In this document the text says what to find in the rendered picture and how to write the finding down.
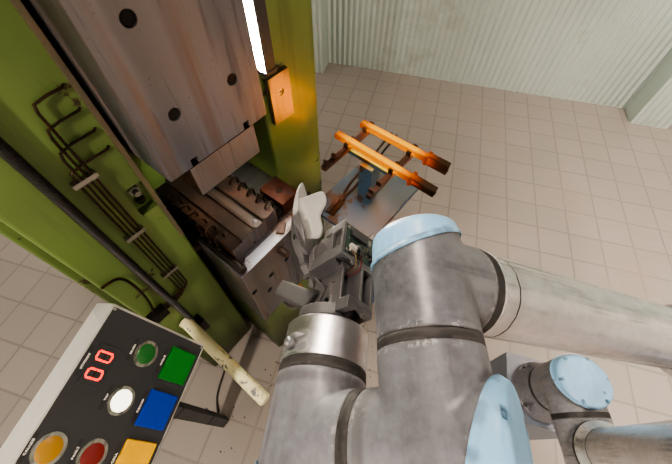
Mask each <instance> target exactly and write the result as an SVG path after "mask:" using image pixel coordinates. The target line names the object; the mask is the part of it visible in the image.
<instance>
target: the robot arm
mask: <svg viewBox="0 0 672 464"><path fill-rule="evenodd" d="M326 203H327V199H326V195H325V193H324V192H322V191H319V192H316V193H314V194H311V195H308V194H307V191H306V188H305V185H304V183H301V184H300V185H299V186H298V189H297V191H296V195H295V199H294V205H293V216H292V218H291V240H292V244H293V248H294V250H295V253H296V255H297V256H298V259H299V264H300V268H301V270H302V272H303V274H304V277H303V279H305V280H307V281H308V282H309V284H308V287H309V288H311V289H313V290H314V291H312V290H309V289H306V288H305V287H304V286H303V285H301V284H299V283H290V282H287V281H285V280H283V281H282V282H281V283H280V285H279V287H278V288H277V290H276V292H275V295H276V296H278V297H280V298H282V299H283V300H282V301H283V303H284V304H285V305H286V306H287V307H289V308H291V309H297V308H299V309H301V310H300V312H299V317H297V318H295V319H293V320H292V321H291V322H290V323H289V325H288V330H287V334H286V338H285V340H284V347H283V352H282V356H281V360H280V365H279V370H278V374H277V378H276V383H275V387H274V391H273V396H272V400H271V405H270V409H269V413H268V418H267V422H266V427H265V431H264V436H263V440H262V444H261V449H260V453H259V458H258V460H256V461H255V464H534V463H533V457H532V451H531V445H530V440H529V435H528V431H527V428H526V426H525V421H524V414H523V411H524V412H525V413H526V414H527V415H528V416H530V417H531V418H533V419H534V420H536V421H539V422H542V423H546V424H552V423H553V425H554V428H555V431H556V435H557V438H558V441H559V444H560V448H561V451H562V454H563V457H564V460H565V464H672V420H664V421H656V422H648V423H640V424H632V425H624V426H615V425H614V423H613V420H612V418H611V415H610V413H609V410H608V408H607V406H608V405H609V404H610V403H611V401H612V398H613V388H612V385H611V382H610V381H609V380H608V376H607V375H606V374H605V372H604V371H603V370H602V369H601V368H600V367H599V366H598V365H597V364H596V363H594V362H593V361H591V360H590V359H587V358H585V357H583V356H580V355H576V354H582V355H588V356H593V357H599V358H605V359H610V360H616V361H622V362H628V363H633V364H639V365H645V366H651V367H656V368H660V369H661V370H662V371H664V372H665V373H667V374H668V375H670V376H671V377H672V304H669V305H665V306H664V305H661V304H658V303H654V302H651V301H647V300H644V299H641V298H637V297H634V296H630V295H627V294H623V293H620V292H617V291H613V290H610V289H606V288H603V287H600V286H596V285H593V284H589V283H586V282H582V281H579V280H576V279H572V278H569V277H565V276H562V275H559V274H555V273H552V272H548V271H545V270H541V269H538V268H535V267H531V266H528V265H524V264H521V263H518V262H514V261H511V260H507V259H504V258H501V257H497V256H494V255H492V254H491V253H489V252H487V251H484V250H481V249H478V248H475V247H471V246H468V245H464V244H463V243H462V242H461V238H460V237H461V235H462V233H461V230H460V229H459V228H458V227H457V224H456V223H455V222H454V221H453V220H452V219H450V218H448V217H446V216H442V215H438V214H418V215H412V216H408V217H404V218H401V219H398V220H396V221H394V222H392V223H390V224H388V225H387V226H385V227H384V228H383V229H381V231H379V232H378V234H377V235H376V236H375V238H374V234H373V233H372V234H370V235H369V236H366V235H365V234H363V233H362V232H361V231H359V230H358V229H356V228H355V227H354V226H352V225H351V224H349V223H348V222H347V220H346V219H345V220H344V221H342V222H341V223H339V224H338V225H335V226H334V227H332V228H331V229H329V230H328V231H327V233H326V237H325V238H324V239H322V240H321V241H320V244H318V245H316V246H315V247H313V246H314V245H315V242H314V239H318V238H320V237H321V236H322V234H323V225H322V221H321V213H322V211H323V209H324V207H325V205H326ZM312 247H313V248H312ZM373 285H374V302H375V319H376V337H377V369H378V382H379V387H371V388H366V370H367V350H368V334H367V332H366V330H365V329H364V328H363V327H362V326H360V324H361V323H364V322H366V321H369V320H372V303H373ZM315 291H316V292H318V293H319V294H318V293H316V292H315ZM484 338H490V339H496V340H501V341H507V342H513V343H519V344H524V345H530V346H536V347H542V348H547V349H553V350H559V351H565V352H570V353H576V354H567V355H561V356H557V357H555V358H554V359H551V360H549V361H547V362H544V363H538V362H528V363H525V364H523V365H521V366H519V367H518V368H517V369H516V370H515V371H514V373H513V376H512V380H511V381H510V380H508V379H507V378H505V377H503V376H502V375H499V374H495V375H493V374H492V369H491V365H490V360H489V356H488V352H487V347H486V343H485V339H484Z"/></svg>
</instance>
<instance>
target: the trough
mask: <svg viewBox="0 0 672 464"><path fill-rule="evenodd" d="M208 192H210V193H211V194H212V195H214V196H215V197H216V198H218V199H219V200H220V201H222V202H223V203H225V204H226V205H227V206H229V207H230V208H231V209H233V210H234V211H235V212H237V213H238V214H239V215H241V216H242V217H244V218H245V219H246V220H248V221H249V222H250V223H252V220H253V219H257V223H255V224H253V223H252V224H253V225H254V226H255V227H256V228H257V227H258V226H259V225H260V224H261V223H262V222H263V219H261V218H260V217H259V216H257V215H256V214H254V213H253V212H252V211H250V210H249V209H247V208H246V207H245V206H243V205H242V204H241V203H239V202H238V201H236V200H235V199H234V198H232V197H231V196H229V195H228V194H227V193H225V192H224V191H222V190H221V189H220V188H218V187H217V186H215V187H213V188H212V189H211V190H209V191H208Z"/></svg>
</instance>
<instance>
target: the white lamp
mask: <svg viewBox="0 0 672 464"><path fill-rule="evenodd" d="M131 401H132V393H131V392H130V391H129V390H126V389H125V390H121V391H119V392H117V393H116V394H115V395H114V397H113V398H112V400H111V405H110V406H111V409H112V411H114V412H121V411H123V410H125V409H126V408H127V407H128V406H129V405H130V403H131Z"/></svg>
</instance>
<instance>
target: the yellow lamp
mask: <svg viewBox="0 0 672 464"><path fill-rule="evenodd" d="M63 446H64V441H63V439H62V438H61V437H60V436H51V437H48V438H47V439H45V440H44V441H42V442H41V443H40V444H39V446H38V447H37V448H36V450H35V453H34V460H35V462H36V463H38V464H47V463H49V462H51V461H53V460H54V459H55V458H56V457H57V456H58V455H59V454H60V453H61V451H62V449H63Z"/></svg>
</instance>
